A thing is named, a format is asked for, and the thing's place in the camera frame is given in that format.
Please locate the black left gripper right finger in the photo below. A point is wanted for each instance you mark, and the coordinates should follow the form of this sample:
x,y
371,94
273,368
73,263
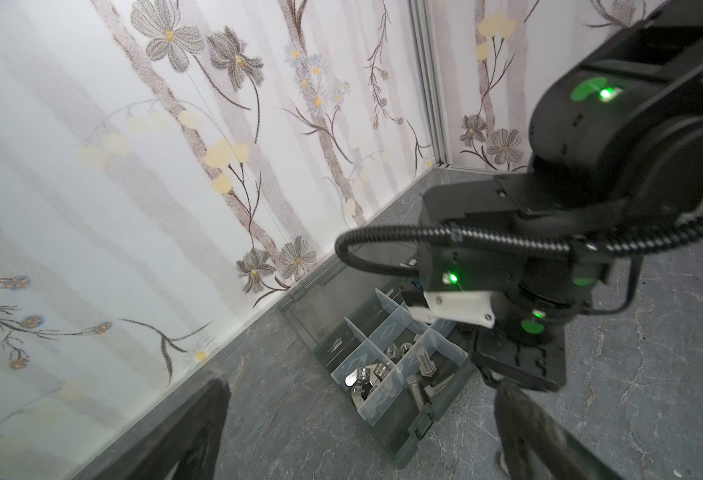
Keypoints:
x,y
535,446

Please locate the silver screw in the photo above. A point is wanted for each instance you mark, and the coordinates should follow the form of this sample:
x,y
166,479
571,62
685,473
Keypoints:
x,y
364,380

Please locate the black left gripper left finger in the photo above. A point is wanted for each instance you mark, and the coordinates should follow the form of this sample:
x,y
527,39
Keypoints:
x,y
179,439

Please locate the silver hex bolt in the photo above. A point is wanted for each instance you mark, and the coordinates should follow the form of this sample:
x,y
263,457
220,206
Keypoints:
x,y
427,367
414,387

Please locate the green plastic organizer box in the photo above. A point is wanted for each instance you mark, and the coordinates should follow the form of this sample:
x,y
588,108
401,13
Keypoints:
x,y
348,318

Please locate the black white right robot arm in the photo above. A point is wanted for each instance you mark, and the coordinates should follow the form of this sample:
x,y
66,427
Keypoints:
x,y
616,173

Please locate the silver hex nut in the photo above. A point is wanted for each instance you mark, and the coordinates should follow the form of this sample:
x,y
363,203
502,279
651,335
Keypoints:
x,y
396,353

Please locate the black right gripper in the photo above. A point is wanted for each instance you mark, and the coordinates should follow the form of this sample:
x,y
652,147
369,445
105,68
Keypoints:
x,y
532,301

